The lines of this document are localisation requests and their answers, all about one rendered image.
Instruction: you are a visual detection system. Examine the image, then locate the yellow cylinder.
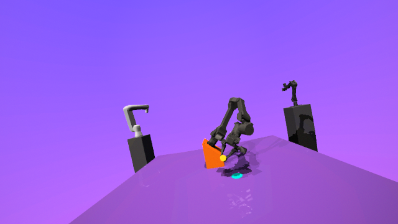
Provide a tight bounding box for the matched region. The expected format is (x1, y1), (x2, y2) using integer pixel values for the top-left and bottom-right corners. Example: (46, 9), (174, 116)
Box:
(220, 155), (227, 162)

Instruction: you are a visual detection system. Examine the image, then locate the cyan circle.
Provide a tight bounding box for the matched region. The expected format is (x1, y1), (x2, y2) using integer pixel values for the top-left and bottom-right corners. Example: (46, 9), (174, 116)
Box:
(232, 173), (243, 179)

